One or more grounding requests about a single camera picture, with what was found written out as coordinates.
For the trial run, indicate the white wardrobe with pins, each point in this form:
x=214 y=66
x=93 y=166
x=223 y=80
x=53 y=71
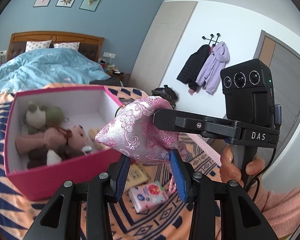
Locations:
x=165 y=42

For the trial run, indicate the grey door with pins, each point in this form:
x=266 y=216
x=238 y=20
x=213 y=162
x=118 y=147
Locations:
x=285 y=62

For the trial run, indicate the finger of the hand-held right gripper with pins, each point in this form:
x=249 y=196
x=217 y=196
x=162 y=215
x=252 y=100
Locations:
x=165 y=120

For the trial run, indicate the orange navy patterned blanket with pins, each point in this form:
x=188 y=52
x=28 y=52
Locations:
x=10 y=212

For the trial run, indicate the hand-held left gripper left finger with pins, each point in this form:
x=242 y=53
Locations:
x=122 y=177

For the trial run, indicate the green leaf framed picture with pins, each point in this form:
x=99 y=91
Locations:
x=91 y=0

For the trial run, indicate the green frog plush toy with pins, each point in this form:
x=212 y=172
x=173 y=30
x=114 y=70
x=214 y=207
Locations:
x=53 y=113

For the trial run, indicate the black jacket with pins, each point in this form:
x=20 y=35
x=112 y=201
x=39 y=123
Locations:
x=192 y=65

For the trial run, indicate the pink crochet koala toy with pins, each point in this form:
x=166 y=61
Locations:
x=75 y=137

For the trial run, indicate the pink brocade pouch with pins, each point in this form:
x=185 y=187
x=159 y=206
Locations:
x=137 y=130

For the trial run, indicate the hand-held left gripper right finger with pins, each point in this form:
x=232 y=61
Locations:
x=178 y=175

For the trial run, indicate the purple hooded jacket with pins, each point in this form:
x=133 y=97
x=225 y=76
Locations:
x=215 y=65

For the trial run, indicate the pink cardboard box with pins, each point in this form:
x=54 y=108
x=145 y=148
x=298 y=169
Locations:
x=40 y=182

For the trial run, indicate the cream bunny plush toy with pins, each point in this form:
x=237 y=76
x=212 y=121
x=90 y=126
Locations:
x=93 y=133

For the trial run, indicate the yellow paper packet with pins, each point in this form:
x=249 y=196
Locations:
x=137 y=175

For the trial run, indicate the person's right forearm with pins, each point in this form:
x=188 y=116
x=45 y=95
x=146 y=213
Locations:
x=285 y=205

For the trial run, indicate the black backpack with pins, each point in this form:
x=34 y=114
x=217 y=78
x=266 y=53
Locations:
x=165 y=93

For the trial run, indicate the dark cloth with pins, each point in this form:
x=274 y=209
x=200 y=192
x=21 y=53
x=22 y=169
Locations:
x=107 y=82

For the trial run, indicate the white printed pillow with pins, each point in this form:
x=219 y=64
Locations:
x=66 y=46
x=37 y=46

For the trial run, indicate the black wall coat rack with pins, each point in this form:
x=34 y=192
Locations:
x=211 y=38

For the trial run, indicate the brown knitted plush toy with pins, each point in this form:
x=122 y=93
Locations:
x=37 y=158

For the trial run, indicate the wooden bed headboard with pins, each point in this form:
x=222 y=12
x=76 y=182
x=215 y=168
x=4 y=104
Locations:
x=72 y=38

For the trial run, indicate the person's right hand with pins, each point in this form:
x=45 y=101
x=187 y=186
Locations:
x=226 y=162

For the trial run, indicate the blue duvet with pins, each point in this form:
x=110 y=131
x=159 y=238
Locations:
x=45 y=65

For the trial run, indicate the pink floral tissue pack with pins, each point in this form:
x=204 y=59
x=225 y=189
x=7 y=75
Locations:
x=147 y=196

